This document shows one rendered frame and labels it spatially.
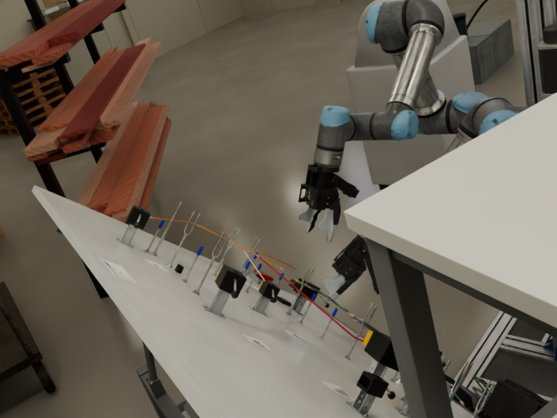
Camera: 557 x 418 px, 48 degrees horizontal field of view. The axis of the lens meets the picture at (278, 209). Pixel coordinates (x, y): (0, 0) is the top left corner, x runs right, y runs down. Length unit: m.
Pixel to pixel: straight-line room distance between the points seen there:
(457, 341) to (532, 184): 2.72
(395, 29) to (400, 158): 2.69
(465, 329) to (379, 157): 1.74
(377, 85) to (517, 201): 3.85
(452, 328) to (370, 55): 1.95
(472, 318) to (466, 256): 2.91
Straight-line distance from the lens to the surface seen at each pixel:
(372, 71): 4.38
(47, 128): 4.27
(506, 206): 0.57
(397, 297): 0.63
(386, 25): 1.94
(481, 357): 2.85
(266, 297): 1.47
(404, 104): 1.70
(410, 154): 4.50
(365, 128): 1.70
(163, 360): 0.86
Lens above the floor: 2.13
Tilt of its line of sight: 25 degrees down
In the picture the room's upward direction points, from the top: 18 degrees counter-clockwise
